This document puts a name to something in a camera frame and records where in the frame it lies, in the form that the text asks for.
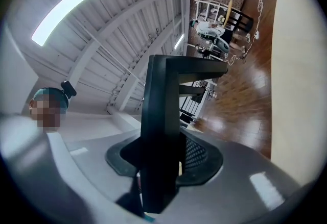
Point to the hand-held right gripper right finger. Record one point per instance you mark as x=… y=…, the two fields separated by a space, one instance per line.
x=230 y=179

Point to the yellow round table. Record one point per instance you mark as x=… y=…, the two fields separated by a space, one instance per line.
x=228 y=12

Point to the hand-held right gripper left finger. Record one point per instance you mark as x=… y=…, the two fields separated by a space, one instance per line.
x=89 y=167

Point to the white power strip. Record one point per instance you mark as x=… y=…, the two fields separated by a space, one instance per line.
x=257 y=35

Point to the black head-worn camera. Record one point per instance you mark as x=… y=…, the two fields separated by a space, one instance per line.
x=68 y=88

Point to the grey oval seat shell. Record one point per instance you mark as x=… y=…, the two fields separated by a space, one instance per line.
x=219 y=40

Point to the person's head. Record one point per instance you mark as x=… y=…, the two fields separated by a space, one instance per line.
x=46 y=113

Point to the ceiling strip light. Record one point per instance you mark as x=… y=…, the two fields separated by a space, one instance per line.
x=71 y=8
x=179 y=40

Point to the black metal railing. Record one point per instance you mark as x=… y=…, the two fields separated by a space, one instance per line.
x=190 y=105

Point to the white shelving unit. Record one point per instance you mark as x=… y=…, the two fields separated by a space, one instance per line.
x=197 y=11

